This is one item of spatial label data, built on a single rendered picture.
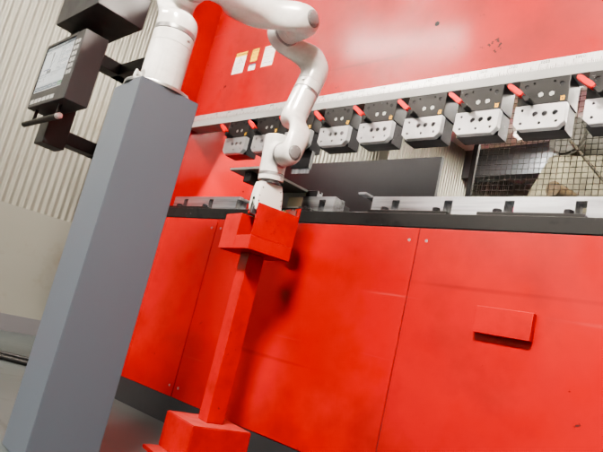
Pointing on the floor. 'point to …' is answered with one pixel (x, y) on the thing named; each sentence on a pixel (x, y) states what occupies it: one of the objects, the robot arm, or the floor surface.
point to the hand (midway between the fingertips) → (261, 229)
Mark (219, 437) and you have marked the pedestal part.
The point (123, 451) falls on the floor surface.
